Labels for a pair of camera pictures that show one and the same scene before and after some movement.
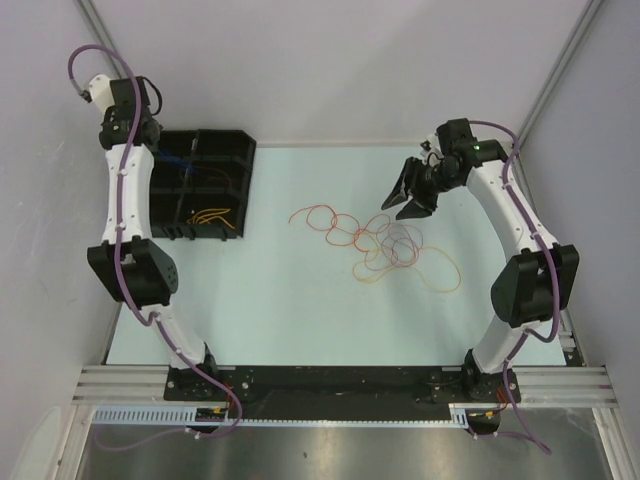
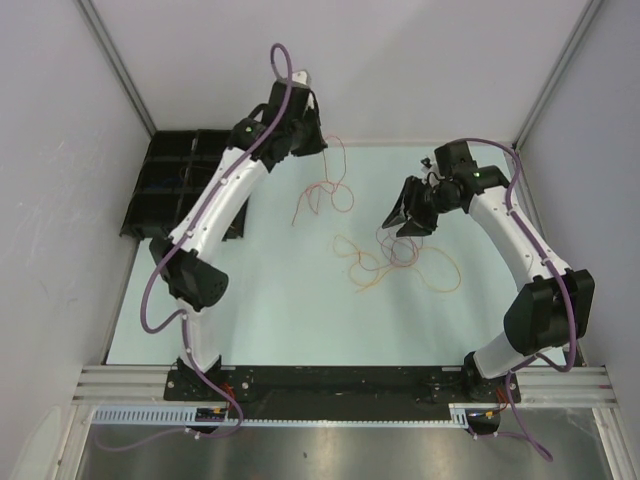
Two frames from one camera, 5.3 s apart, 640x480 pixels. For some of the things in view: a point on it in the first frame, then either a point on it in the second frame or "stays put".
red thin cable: [345, 229] → [328, 182]
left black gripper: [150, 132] → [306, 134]
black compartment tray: [199, 179] stays put
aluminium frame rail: [541, 386] stays put
